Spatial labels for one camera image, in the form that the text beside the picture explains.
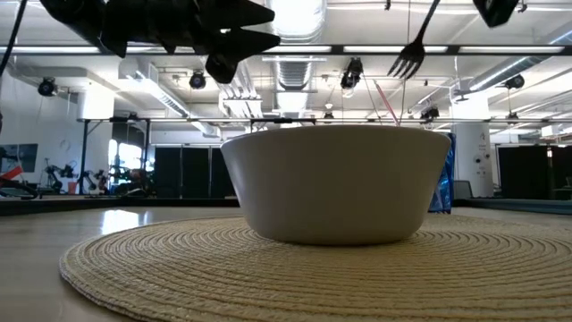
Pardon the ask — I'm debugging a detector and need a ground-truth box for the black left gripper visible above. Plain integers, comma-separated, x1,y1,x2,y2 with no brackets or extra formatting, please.
38,0,282,85

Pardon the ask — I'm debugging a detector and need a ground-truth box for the fork with blue handle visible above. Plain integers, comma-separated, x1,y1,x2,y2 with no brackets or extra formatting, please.
385,0,442,81

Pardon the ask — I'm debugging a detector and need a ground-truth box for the pink drinking straw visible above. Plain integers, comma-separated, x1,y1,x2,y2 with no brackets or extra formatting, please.
374,80,402,128

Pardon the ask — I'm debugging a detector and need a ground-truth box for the white bowl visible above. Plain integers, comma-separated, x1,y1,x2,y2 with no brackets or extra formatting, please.
219,123,453,247

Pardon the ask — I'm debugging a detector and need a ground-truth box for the black ceiling spot lamp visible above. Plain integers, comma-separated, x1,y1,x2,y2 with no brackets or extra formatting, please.
188,68,208,90
504,73,526,91
419,105,442,123
340,56,365,90
37,76,59,97

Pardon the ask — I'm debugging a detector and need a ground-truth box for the white round column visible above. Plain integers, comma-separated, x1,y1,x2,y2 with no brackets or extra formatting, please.
450,94,495,199

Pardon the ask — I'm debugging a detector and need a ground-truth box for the blue translucent plastic cup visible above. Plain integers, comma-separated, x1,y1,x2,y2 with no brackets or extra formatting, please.
427,131,458,215

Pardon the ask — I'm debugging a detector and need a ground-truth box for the grey chair back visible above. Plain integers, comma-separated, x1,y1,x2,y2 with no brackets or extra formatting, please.
455,179,475,200

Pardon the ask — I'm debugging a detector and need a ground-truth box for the round woven straw placemat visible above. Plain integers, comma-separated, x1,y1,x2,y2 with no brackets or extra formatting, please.
59,213,572,322

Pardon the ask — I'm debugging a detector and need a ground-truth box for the red bar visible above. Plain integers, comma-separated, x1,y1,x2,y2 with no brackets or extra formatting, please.
0,165,24,182

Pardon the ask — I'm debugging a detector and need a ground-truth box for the silver ceiling air duct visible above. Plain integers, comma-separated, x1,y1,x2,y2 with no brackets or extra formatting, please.
266,0,328,131

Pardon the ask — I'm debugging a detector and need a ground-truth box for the black aluminium rig frame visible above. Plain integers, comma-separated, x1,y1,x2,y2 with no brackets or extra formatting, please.
0,43,572,56

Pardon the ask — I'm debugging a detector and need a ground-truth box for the black partition wall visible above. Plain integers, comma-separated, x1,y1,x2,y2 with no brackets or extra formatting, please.
153,146,237,199

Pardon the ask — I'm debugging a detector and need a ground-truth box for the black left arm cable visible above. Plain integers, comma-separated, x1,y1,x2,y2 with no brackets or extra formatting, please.
0,0,29,78

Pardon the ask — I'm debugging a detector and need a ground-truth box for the dark wall screen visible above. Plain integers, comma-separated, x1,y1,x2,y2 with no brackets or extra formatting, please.
0,143,39,174

